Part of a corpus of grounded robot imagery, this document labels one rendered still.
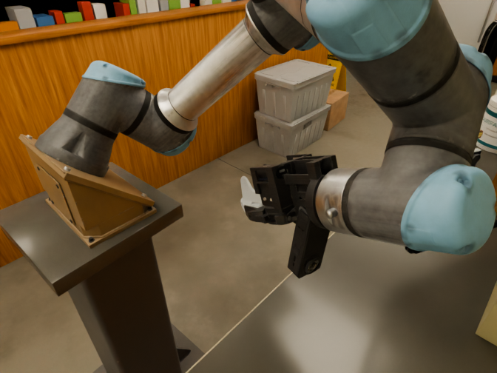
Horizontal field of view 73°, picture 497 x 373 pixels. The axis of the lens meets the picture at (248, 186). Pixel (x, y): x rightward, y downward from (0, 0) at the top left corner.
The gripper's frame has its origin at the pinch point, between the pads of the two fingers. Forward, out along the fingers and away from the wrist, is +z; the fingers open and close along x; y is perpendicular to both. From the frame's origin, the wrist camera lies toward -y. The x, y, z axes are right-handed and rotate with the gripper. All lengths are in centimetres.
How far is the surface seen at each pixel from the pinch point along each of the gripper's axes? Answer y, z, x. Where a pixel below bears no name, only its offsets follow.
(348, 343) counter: -24.4, -11.9, -4.8
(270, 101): 23, 174, -142
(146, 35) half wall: 75, 154, -49
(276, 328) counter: -20.8, -4.1, 3.0
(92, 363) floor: -70, 108, 33
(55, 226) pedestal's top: 0.8, 40.1, 27.8
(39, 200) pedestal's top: 7, 51, 29
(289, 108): 14, 157, -146
